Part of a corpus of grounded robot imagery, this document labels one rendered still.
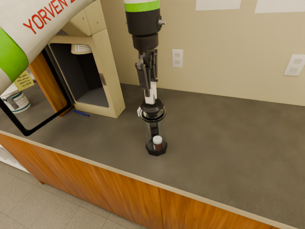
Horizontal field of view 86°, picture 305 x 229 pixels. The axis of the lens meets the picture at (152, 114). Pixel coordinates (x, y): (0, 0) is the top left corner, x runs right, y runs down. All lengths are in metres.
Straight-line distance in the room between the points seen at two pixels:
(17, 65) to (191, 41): 0.91
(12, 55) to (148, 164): 0.60
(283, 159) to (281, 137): 0.14
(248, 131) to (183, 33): 0.65
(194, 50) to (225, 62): 0.20
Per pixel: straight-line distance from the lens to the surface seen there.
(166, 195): 0.86
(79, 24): 0.77
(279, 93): 1.24
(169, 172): 0.73
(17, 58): 0.35
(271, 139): 0.96
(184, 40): 1.09
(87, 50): 0.91
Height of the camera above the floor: 1.57
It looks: 39 degrees down
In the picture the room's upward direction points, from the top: 6 degrees counter-clockwise
